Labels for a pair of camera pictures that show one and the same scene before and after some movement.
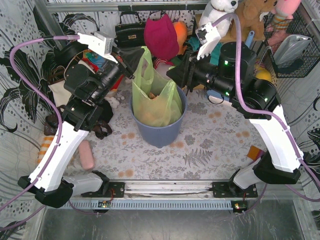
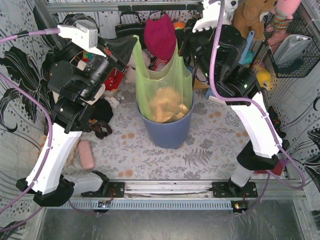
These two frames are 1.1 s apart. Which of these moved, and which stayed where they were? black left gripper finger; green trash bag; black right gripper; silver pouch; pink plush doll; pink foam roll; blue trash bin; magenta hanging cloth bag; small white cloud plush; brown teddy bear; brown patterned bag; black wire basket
Moved: green trash bag; black left gripper finger; blue trash bin; black right gripper
Stayed: magenta hanging cloth bag; pink plush doll; black wire basket; small white cloud plush; pink foam roll; silver pouch; brown teddy bear; brown patterned bag
